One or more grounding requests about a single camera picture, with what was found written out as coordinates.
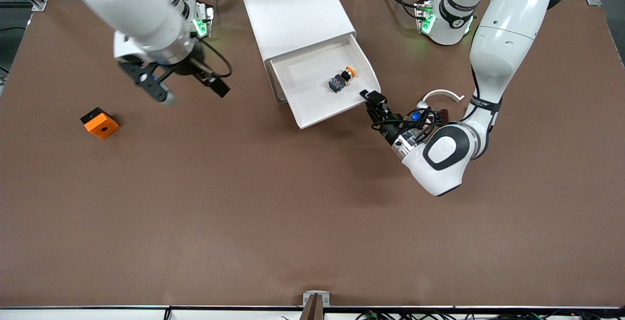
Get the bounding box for orange push button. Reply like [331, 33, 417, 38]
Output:
[329, 66, 357, 94]

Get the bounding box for orange and black square block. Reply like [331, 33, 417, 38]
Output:
[80, 107, 120, 140]

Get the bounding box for black camera cable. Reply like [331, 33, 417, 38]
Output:
[195, 39, 233, 79]

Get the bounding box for white curved ring piece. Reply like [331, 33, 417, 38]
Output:
[422, 89, 465, 110]

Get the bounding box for black base cables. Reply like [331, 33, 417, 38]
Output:
[377, 0, 421, 20]

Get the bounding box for grey metal bracket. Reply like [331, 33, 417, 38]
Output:
[303, 291, 331, 307]

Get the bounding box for brown tapered post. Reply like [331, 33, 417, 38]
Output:
[299, 295, 324, 320]

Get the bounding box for white table edge rail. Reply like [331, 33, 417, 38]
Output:
[0, 305, 625, 320]

